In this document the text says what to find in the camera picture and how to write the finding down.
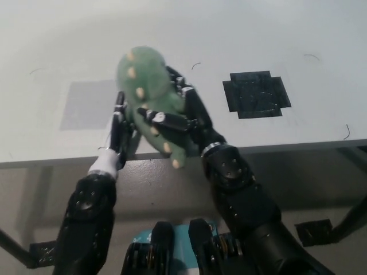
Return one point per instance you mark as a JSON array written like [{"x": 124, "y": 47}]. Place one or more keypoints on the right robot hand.
[{"x": 198, "y": 114}]

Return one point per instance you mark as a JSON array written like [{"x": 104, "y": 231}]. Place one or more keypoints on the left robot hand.
[{"x": 117, "y": 137}]

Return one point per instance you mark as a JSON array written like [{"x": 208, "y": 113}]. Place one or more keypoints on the green plush dinosaur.
[{"x": 149, "y": 77}]

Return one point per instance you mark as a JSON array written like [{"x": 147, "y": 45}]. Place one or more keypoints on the grey tape square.
[{"x": 86, "y": 106}]

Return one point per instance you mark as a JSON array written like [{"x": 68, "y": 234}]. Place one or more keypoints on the black tape cross patch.
[{"x": 255, "y": 94}]

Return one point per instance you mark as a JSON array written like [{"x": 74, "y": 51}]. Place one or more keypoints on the black and teal robot torso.
[{"x": 172, "y": 249}]

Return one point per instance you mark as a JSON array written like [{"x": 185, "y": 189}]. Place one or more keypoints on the black slanted table leg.
[
  {"x": 351, "y": 223},
  {"x": 14, "y": 247}
]

